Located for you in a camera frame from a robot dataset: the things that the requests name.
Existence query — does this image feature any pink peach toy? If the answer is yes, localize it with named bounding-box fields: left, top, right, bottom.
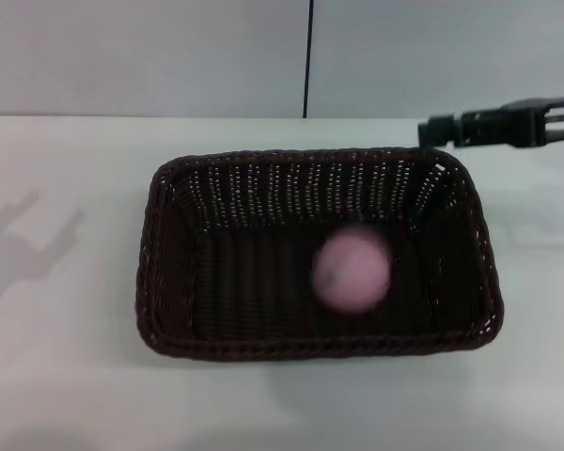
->
left=309, top=225, right=394, bottom=315

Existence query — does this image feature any dark brown woven basket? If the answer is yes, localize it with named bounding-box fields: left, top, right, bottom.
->
left=135, top=146, right=505, bottom=362

